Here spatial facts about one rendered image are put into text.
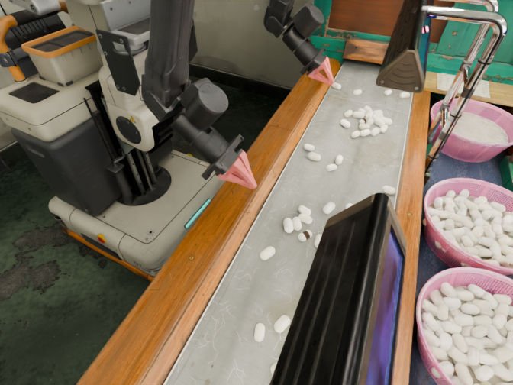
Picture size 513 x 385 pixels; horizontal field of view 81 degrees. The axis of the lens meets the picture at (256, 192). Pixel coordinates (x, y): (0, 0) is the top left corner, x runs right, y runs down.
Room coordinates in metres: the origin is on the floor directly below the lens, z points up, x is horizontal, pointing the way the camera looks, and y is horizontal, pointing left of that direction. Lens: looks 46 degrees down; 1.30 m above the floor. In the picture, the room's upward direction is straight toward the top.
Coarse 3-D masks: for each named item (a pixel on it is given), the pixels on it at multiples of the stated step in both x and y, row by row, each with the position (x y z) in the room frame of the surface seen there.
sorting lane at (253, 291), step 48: (336, 96) 1.03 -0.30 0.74; (384, 96) 1.03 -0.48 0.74; (336, 144) 0.74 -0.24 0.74; (384, 144) 0.74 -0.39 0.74; (288, 192) 0.54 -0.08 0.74; (336, 192) 0.54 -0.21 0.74; (384, 192) 0.54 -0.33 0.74; (288, 240) 0.39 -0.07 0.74; (240, 288) 0.27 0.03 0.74; (288, 288) 0.27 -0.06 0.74; (192, 336) 0.18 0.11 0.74; (240, 336) 0.18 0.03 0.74; (192, 384) 0.11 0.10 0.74; (240, 384) 0.11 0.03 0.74
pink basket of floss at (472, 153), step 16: (432, 112) 0.87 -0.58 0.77; (480, 112) 0.92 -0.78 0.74; (496, 112) 0.89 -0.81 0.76; (512, 128) 0.81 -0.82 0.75; (448, 144) 0.77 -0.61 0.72; (464, 144) 0.73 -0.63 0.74; (480, 144) 0.71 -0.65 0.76; (496, 144) 0.70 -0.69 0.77; (512, 144) 0.71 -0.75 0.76; (464, 160) 0.74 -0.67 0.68; (480, 160) 0.73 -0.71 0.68
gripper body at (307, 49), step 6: (306, 42) 0.93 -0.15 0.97; (300, 48) 0.92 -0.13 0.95; (306, 48) 0.92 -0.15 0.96; (312, 48) 0.92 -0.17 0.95; (324, 48) 0.96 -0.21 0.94; (300, 54) 0.92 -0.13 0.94; (306, 54) 0.91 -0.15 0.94; (312, 54) 0.91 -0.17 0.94; (318, 54) 0.91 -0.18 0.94; (300, 60) 0.92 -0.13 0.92; (306, 60) 0.91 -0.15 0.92; (312, 60) 0.88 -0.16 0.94; (306, 66) 0.88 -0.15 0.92; (300, 72) 0.89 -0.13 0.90; (306, 72) 0.89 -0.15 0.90
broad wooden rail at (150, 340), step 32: (288, 96) 0.98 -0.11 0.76; (320, 96) 1.01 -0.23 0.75; (288, 128) 0.79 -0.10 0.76; (256, 160) 0.63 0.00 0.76; (288, 160) 0.66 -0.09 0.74; (224, 192) 0.51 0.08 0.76; (256, 192) 0.51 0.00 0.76; (224, 224) 0.41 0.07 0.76; (192, 256) 0.33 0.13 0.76; (224, 256) 0.34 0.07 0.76; (160, 288) 0.26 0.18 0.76; (192, 288) 0.26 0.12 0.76; (128, 320) 0.20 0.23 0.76; (160, 320) 0.20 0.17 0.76; (192, 320) 0.21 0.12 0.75; (128, 352) 0.15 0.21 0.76; (160, 352) 0.15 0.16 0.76; (96, 384) 0.11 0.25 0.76; (128, 384) 0.11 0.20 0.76; (160, 384) 0.11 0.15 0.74
